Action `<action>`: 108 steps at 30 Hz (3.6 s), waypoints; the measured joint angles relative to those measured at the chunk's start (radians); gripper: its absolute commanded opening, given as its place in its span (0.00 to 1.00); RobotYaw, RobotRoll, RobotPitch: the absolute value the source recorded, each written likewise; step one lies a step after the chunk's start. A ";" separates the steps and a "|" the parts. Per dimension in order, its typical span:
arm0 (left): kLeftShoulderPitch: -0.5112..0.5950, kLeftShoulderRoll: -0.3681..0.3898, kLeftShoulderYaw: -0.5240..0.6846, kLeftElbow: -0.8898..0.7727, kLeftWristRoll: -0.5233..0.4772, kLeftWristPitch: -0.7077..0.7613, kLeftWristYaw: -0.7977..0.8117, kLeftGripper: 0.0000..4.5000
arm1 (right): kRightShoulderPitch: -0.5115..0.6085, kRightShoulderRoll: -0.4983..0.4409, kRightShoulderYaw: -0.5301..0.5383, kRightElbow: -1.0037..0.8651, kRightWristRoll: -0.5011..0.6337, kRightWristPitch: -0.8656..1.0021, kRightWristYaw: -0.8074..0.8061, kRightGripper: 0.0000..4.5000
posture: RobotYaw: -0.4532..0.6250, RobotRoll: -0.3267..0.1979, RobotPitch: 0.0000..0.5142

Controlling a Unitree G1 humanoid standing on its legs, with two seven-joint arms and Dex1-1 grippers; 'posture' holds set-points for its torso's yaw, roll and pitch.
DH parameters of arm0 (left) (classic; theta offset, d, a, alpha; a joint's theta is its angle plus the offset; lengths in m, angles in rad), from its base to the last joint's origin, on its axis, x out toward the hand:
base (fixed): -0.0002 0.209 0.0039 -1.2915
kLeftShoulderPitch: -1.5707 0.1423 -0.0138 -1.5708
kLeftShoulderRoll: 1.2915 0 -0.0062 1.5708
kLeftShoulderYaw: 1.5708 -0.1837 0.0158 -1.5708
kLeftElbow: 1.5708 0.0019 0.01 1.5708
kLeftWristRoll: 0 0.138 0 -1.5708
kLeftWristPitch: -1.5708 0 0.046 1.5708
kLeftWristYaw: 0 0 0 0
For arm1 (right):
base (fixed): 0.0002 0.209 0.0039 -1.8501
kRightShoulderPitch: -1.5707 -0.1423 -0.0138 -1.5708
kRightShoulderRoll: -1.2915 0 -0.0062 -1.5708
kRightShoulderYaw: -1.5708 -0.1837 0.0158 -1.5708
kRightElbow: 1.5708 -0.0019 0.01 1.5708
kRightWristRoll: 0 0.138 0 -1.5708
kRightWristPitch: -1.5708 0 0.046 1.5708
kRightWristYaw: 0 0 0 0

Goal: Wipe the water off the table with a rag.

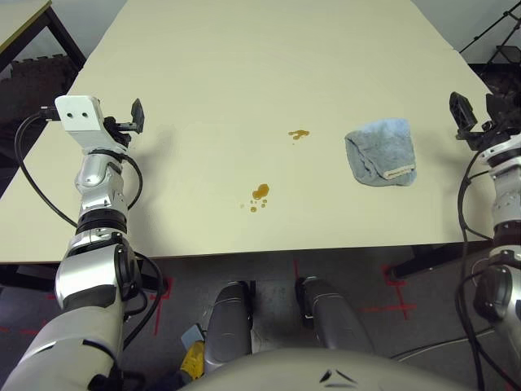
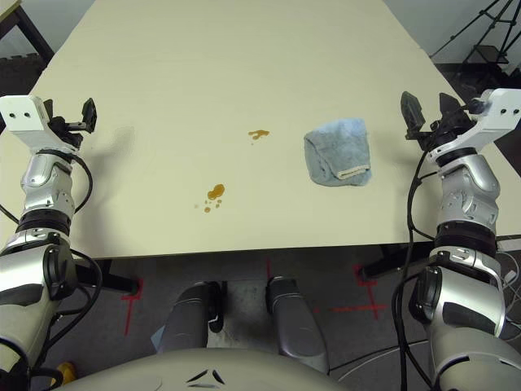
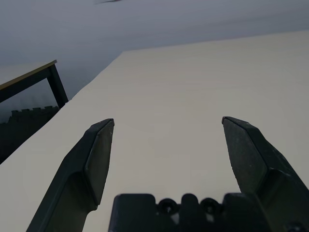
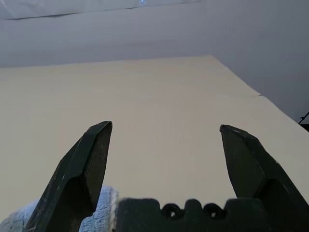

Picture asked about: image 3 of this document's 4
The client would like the black frame side table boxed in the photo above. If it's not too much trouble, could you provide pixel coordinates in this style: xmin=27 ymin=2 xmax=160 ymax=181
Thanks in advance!
xmin=0 ymin=59 xmax=69 ymax=108

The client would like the black foam floor mat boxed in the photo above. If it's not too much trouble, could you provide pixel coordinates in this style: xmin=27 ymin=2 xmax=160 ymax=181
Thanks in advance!
xmin=0 ymin=105 xmax=60 ymax=165

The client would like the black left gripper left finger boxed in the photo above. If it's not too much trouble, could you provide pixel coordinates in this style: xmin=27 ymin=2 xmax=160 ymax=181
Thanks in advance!
xmin=26 ymin=118 xmax=115 ymax=232

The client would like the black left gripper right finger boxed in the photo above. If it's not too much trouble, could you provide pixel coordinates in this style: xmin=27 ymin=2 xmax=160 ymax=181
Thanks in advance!
xmin=221 ymin=116 xmax=309 ymax=232

